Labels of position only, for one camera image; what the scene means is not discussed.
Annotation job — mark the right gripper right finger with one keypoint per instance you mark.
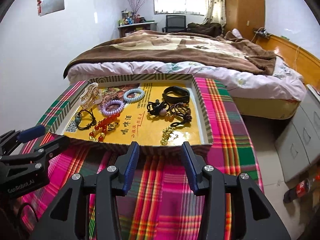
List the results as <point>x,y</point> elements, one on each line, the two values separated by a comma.
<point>193,164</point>

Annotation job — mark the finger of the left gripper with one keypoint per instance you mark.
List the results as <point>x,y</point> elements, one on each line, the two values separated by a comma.
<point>31,134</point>
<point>52,148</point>

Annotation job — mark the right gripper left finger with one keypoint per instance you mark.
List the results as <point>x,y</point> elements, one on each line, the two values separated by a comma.
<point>126,165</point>

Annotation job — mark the plaid pink green cloth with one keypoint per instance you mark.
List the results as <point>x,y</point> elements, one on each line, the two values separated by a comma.
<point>160,204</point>

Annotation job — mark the yellow striped cardboard tray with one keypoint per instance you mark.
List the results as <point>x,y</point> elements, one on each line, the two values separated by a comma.
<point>134,122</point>

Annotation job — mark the black fitness band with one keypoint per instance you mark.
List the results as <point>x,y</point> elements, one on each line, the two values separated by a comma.
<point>176,94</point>

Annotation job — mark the yellow mattress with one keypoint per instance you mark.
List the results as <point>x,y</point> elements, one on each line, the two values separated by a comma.
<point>276,109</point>

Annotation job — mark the grey drawer cabinet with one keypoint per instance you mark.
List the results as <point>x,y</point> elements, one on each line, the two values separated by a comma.
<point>298,144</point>

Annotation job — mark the cola bottle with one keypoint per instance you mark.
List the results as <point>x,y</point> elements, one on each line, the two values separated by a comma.
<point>303,188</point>

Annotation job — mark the brown fleece blanket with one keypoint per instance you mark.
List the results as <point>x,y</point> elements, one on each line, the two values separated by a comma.
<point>226,51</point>

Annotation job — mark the dark bag on bed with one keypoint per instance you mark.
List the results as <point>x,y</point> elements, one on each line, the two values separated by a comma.
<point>209,29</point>

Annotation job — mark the black office chair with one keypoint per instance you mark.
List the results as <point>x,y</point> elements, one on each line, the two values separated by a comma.
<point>175,24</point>

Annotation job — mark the wooden headboard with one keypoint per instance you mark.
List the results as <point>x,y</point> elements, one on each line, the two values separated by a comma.
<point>295,56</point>

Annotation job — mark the wooden desk with clutter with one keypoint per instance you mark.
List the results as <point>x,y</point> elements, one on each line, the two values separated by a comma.
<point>130,23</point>

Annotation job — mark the dried branches in vase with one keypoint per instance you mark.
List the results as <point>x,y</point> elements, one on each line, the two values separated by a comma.
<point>135,5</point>

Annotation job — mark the wooden wardrobe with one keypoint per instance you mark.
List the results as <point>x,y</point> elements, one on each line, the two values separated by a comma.
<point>245,15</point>

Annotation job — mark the floral curtain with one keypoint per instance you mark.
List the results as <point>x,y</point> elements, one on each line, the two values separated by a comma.
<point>215,12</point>

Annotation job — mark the wall poster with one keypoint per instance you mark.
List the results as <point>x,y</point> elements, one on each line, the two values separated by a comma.
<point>49,6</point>

